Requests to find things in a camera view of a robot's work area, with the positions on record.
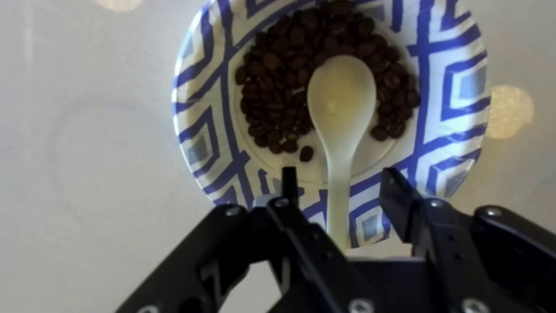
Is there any pile of coffee beans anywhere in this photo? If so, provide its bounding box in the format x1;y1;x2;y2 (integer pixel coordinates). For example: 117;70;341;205
234;0;425;165

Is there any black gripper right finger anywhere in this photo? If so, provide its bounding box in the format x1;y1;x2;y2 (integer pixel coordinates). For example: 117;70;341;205
380;167;556;313

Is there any patterned small bowl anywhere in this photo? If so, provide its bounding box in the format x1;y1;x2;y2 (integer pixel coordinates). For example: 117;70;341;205
171;0;494;251

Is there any white plastic spoon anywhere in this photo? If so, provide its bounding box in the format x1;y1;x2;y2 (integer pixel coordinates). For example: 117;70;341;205
307;54;380;249

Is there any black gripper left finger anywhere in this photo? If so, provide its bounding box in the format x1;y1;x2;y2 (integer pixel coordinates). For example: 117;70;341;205
115;165;373;313

